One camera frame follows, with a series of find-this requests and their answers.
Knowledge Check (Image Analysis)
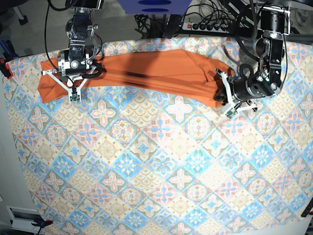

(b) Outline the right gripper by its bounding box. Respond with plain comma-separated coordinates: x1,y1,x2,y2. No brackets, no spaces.
58,49,102,80

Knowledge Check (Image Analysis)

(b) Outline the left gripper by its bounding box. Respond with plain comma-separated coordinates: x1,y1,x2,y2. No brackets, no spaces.
214,78,264,105

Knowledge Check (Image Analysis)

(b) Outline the orange T-shirt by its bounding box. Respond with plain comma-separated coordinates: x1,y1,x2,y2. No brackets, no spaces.
38,48,237,109

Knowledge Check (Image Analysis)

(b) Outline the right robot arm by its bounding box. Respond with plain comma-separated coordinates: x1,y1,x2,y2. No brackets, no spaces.
48,0,103,82

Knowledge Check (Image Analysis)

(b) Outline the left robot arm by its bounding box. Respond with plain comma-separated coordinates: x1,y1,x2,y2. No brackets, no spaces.
214,1,291,108

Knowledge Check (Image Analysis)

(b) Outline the white power strip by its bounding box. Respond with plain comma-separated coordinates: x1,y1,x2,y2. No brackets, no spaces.
181,22,228,33

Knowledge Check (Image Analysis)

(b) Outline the red clamp left edge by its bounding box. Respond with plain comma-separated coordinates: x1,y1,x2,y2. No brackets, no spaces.
0,58,13,79

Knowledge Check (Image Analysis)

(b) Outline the patterned tile tablecloth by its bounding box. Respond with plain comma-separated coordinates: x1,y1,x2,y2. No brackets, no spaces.
2,43,313,235

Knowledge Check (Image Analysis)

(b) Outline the black clamp right edge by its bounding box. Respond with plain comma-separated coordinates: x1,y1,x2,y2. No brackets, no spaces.
301,201,313,217

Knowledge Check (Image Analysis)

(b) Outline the blue clamp bottom left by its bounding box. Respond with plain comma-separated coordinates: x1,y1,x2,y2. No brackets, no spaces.
31,219,53,228

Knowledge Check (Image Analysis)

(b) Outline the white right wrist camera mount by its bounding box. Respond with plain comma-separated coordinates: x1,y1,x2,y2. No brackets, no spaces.
38,61,100,103

